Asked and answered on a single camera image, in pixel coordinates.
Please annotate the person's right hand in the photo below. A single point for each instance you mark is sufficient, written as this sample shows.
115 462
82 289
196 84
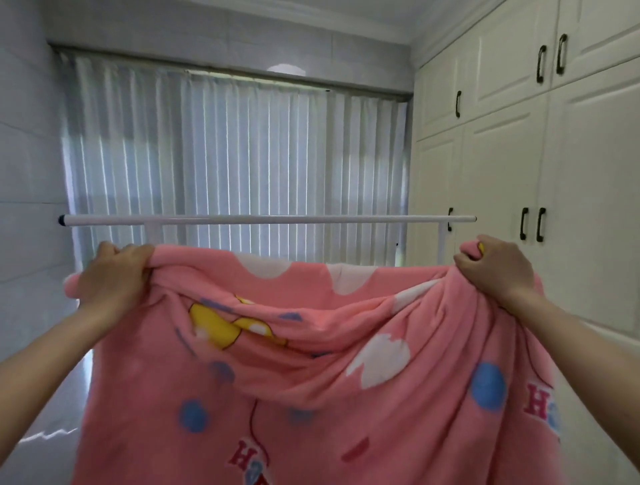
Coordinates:
500 270

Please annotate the person's left hand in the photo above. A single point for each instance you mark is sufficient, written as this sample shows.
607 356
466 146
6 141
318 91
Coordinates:
112 280

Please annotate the person's right thumb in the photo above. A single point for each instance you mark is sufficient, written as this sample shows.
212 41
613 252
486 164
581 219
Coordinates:
466 267

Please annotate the person's left fingers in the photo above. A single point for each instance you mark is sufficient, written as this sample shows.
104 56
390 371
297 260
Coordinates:
134 253

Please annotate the pink cartoon print blanket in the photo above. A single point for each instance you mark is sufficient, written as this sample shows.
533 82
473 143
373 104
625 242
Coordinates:
310 379

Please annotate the person's left forearm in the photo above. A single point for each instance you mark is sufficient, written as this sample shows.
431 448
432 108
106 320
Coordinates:
40 369

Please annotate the person's right forearm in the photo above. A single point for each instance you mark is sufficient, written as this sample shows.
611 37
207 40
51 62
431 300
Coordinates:
585 349

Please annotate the white vertical window blinds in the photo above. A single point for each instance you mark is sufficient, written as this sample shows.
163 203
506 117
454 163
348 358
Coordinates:
240 150

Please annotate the white clothes drying rack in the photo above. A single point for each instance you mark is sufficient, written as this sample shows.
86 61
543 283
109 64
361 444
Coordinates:
280 219

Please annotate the cream built-in wardrobe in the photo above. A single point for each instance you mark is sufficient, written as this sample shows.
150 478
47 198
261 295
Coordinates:
575 160

